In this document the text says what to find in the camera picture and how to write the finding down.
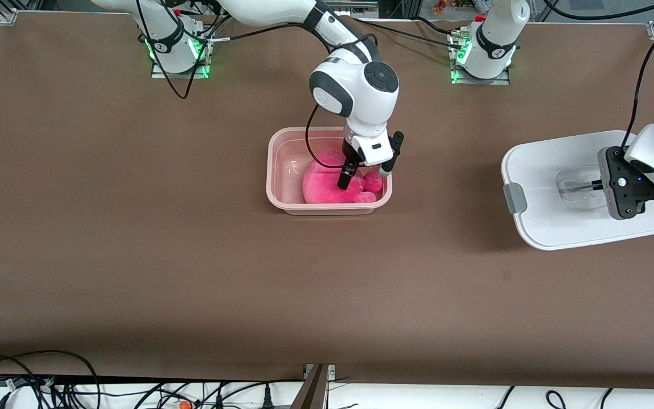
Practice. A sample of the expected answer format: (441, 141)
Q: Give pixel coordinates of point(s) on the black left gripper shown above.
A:
(581, 184)

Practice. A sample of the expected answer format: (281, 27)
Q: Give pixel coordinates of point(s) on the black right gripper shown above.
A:
(351, 155)

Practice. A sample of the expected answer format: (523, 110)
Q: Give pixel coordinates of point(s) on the pink plush toy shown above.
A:
(321, 184)

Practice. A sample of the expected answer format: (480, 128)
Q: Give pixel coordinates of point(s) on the white box lid grey clips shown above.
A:
(554, 227)

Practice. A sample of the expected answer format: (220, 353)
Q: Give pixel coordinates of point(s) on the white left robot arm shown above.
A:
(494, 40)

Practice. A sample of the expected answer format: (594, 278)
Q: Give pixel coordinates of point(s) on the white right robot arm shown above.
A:
(361, 108)

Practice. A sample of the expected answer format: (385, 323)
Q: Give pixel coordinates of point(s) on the translucent pink plastic box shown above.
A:
(281, 170)

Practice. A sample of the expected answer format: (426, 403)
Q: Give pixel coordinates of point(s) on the colourful toy pile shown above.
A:
(446, 5)

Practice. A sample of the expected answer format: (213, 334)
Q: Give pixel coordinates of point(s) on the brown table cover sheet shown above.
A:
(327, 295)

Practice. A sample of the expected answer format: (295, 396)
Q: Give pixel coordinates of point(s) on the aluminium profile bar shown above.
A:
(315, 392)

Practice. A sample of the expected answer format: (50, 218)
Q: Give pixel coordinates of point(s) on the black power plug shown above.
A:
(267, 400)

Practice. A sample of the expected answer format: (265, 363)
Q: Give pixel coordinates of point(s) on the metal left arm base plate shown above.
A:
(500, 81)

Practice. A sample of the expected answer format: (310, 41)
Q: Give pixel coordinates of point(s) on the metal bracket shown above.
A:
(355, 4)

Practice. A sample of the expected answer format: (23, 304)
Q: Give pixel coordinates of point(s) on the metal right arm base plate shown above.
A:
(159, 74)

